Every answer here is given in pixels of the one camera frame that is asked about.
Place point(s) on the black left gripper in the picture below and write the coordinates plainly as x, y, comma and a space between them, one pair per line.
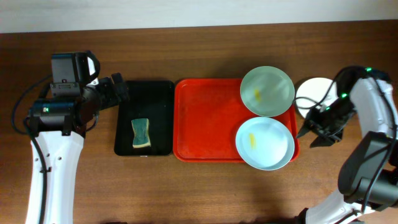
107, 84

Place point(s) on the light blue plate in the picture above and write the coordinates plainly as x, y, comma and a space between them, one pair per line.
264, 143

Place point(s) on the red plastic tray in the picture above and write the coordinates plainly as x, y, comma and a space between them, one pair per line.
207, 115

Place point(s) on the black plastic tray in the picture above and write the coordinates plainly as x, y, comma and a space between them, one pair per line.
153, 100

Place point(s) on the white plate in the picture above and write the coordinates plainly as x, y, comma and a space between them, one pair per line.
312, 91

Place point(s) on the mint green plate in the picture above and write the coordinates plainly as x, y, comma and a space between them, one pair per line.
267, 91

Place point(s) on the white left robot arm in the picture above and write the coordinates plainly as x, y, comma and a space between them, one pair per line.
57, 127

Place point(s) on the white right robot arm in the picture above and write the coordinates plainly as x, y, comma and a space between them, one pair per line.
364, 185

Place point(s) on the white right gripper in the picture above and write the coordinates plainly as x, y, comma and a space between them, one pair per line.
327, 135

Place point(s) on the green and yellow sponge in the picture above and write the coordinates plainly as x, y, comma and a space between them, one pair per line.
140, 127

